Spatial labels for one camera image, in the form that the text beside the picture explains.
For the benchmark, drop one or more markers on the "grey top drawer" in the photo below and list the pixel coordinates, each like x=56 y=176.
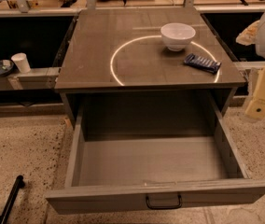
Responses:
x=130 y=145

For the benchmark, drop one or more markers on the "grey drawer cabinet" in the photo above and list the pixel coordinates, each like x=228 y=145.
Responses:
x=121 y=50

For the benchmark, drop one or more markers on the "blue snack packet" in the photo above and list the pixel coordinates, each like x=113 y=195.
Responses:
x=202 y=63

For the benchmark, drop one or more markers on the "white ceramic bowl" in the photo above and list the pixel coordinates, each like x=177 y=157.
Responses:
x=176 y=36

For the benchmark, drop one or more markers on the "white paper cup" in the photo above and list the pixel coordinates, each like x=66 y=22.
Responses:
x=20 y=59

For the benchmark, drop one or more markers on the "dark round plate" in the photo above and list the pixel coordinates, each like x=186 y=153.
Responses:
x=6 y=67

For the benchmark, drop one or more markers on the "black stand leg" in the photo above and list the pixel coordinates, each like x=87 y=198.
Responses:
x=18 y=184

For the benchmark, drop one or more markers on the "black top drawer handle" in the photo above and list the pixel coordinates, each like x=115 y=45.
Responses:
x=164 y=201

